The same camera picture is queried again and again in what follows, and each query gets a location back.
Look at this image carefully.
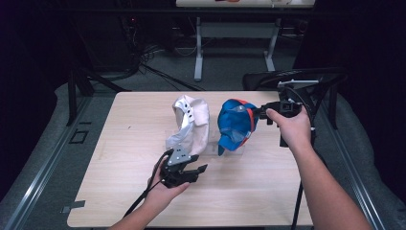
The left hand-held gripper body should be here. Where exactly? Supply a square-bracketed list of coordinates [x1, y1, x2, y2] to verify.
[159, 145, 196, 189]

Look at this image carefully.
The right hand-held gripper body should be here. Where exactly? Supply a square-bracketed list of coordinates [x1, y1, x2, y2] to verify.
[270, 79, 320, 119]

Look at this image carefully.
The white cap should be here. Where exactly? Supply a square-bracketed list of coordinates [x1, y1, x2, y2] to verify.
[164, 94, 212, 157]

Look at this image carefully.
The blue cap with orange trim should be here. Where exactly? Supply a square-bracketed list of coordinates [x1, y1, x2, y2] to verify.
[216, 98, 260, 157]

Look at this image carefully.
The person's left hand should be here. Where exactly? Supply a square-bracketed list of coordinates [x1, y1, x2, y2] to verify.
[145, 158, 192, 209]

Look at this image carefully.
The person's right hand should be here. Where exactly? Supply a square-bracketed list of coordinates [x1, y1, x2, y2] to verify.
[265, 107, 316, 151]

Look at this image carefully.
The black folding chair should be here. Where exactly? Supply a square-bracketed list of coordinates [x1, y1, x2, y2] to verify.
[241, 66, 350, 150]

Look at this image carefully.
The white-legged desk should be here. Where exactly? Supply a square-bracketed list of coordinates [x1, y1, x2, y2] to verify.
[175, 0, 317, 82]

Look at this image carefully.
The grey tape strip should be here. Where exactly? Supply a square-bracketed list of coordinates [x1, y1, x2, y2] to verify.
[59, 199, 87, 215]

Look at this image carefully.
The black metal stand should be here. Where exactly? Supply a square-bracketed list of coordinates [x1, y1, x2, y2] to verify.
[66, 67, 132, 127]

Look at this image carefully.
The dark equipment cabinet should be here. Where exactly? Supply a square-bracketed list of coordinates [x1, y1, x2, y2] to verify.
[68, 12, 142, 73]

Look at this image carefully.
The left hand-held gripper cable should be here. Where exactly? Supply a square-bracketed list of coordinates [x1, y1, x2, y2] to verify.
[123, 149, 175, 219]

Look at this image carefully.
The hand-held gripper cable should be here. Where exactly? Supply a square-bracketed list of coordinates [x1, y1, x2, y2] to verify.
[284, 85, 318, 230]
[123, 149, 175, 219]

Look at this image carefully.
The bundle of floor cables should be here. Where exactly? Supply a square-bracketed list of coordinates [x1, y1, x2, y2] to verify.
[125, 18, 207, 93]

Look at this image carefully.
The right hand-held gripper cable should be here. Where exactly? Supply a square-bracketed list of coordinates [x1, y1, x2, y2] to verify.
[284, 85, 318, 230]

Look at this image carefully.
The grey metal floor rail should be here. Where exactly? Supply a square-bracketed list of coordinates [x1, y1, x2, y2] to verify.
[2, 95, 94, 230]
[319, 95, 388, 230]

